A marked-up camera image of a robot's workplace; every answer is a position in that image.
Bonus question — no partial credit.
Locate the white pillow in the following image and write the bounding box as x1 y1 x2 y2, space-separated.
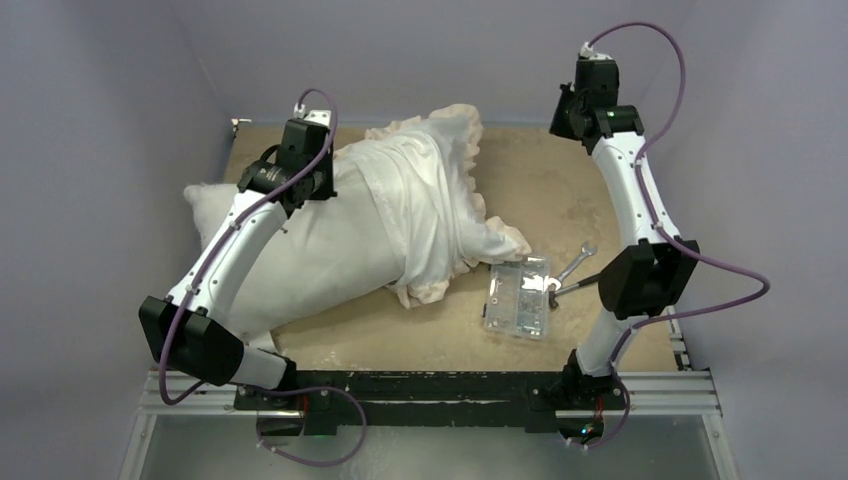
216 162 404 341

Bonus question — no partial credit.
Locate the grey plush ruffled pillowcase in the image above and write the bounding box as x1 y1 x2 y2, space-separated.
334 104 532 308

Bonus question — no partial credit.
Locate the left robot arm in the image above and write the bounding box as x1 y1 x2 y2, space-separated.
139 110 336 409

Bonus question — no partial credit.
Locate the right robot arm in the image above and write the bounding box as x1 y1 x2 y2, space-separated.
550 54 697 407

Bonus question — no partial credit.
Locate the silver wrench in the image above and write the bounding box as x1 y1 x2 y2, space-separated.
546 241 597 291

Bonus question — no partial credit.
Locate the clear plastic screw box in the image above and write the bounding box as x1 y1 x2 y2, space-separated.
482 255 550 340

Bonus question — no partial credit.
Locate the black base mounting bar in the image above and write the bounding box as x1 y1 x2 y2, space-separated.
234 370 626 437

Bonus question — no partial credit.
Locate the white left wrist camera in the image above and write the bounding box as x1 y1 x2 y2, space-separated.
293 103 333 128

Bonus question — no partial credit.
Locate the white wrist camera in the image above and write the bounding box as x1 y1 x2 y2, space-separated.
293 103 333 128
579 42 612 61

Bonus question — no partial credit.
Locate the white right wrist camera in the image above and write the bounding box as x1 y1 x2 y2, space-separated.
579 42 612 61

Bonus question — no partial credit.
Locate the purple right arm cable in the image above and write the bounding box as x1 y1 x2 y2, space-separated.
566 21 772 452

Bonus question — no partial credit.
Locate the black handled tool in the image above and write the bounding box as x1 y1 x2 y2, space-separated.
548 274 600 310

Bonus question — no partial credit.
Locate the aluminium frame rail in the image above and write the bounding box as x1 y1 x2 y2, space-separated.
119 119 740 480

